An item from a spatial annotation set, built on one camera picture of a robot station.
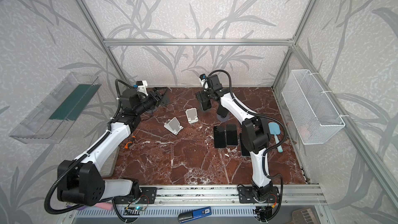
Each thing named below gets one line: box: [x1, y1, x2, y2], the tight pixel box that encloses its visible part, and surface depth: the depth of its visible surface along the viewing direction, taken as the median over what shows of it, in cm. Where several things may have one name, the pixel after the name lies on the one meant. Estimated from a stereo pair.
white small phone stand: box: [185, 107, 199, 124], surface depth 101 cm
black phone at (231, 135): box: [225, 124, 238, 146], surface depth 96 cm
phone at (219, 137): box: [213, 125, 227, 149], surface depth 95 cm
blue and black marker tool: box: [177, 206, 212, 223], surface depth 68 cm
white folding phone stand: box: [163, 116, 184, 136], surface depth 96 cm
